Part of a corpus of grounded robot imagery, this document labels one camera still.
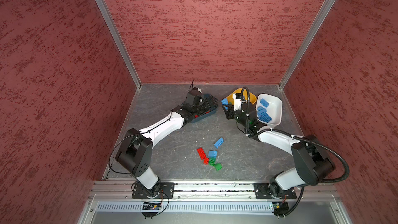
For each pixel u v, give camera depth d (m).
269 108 1.06
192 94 0.66
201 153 0.85
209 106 0.74
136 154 0.44
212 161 0.82
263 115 1.00
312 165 0.44
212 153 0.84
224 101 0.85
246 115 0.65
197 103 0.68
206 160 0.82
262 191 0.74
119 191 0.76
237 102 0.76
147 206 0.73
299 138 0.48
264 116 1.00
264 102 1.08
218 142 0.88
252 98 1.07
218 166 0.80
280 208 0.71
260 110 1.04
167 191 0.74
